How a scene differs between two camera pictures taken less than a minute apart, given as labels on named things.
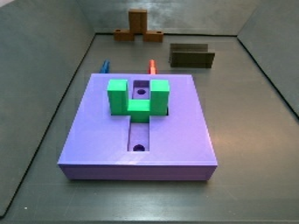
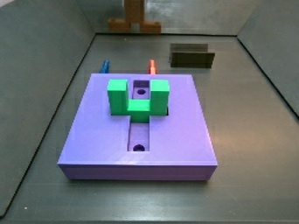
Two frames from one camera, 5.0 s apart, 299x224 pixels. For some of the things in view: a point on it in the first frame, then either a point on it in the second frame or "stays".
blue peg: [105, 66] stays
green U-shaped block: [140, 109] stays
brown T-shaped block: [137, 26] → [135, 16]
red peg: [152, 68] stays
